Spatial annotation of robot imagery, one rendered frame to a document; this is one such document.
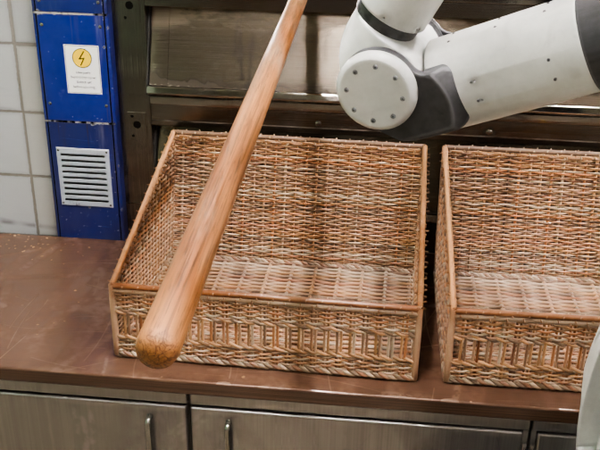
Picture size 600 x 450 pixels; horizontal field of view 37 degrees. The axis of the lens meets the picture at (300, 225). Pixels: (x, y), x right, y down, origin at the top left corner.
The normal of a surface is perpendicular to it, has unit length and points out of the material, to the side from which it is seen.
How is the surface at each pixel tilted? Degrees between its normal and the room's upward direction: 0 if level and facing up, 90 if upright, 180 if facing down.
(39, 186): 90
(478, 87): 98
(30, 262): 0
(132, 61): 90
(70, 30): 90
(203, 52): 70
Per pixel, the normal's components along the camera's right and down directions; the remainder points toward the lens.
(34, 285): 0.02, -0.90
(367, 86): -0.36, 0.52
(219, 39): -0.09, 0.10
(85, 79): -0.11, 0.43
